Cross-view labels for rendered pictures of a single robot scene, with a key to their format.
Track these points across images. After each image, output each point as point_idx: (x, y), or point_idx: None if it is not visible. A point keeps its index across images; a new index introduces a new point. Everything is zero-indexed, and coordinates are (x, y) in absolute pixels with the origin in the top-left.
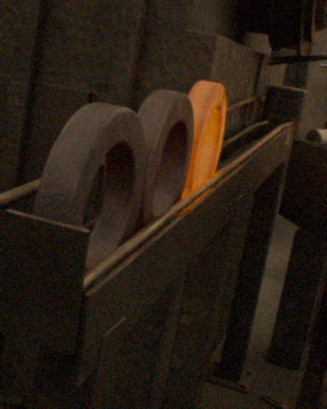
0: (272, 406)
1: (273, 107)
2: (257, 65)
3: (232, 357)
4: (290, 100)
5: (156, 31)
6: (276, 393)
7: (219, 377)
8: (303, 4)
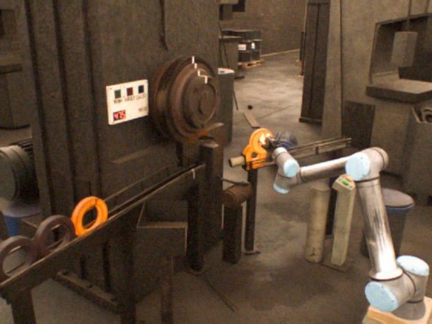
0: (206, 283)
1: (202, 154)
2: (181, 144)
3: (195, 262)
4: (208, 151)
5: (101, 161)
6: (214, 276)
7: (191, 268)
8: (171, 133)
